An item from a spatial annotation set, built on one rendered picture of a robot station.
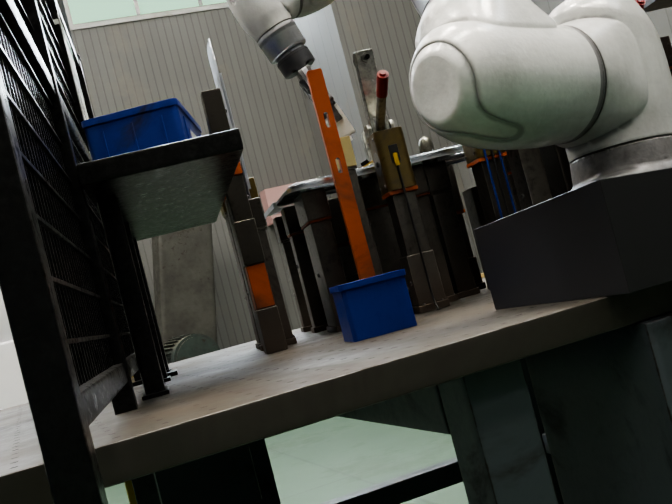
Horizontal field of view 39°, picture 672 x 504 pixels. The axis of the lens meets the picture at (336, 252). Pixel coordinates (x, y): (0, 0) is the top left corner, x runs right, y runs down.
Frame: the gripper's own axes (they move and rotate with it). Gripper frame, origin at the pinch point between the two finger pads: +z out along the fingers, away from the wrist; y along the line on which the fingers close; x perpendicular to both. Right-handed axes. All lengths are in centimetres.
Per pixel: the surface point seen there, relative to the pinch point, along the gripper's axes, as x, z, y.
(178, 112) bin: 24.6, -15.4, -39.1
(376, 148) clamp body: -1.7, 6.9, -19.0
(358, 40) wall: -115, -115, 629
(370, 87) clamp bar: -7.7, -3.6, -15.5
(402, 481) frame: 34, 82, 60
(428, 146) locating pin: -13.2, 11.6, 0.6
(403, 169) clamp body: -3.6, 13.1, -19.6
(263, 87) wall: -28, -145, 730
